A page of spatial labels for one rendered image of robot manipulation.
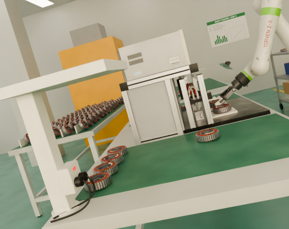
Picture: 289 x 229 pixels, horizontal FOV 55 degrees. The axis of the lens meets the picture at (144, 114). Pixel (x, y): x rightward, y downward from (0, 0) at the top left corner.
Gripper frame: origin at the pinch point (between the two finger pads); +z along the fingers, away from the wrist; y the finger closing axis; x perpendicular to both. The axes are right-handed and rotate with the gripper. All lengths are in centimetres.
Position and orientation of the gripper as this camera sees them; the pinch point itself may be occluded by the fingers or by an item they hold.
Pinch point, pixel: (216, 102)
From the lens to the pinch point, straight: 203.4
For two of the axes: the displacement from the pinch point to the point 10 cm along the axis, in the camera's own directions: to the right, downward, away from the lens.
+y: 1.1, -1.7, 9.8
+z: -7.1, 6.8, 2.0
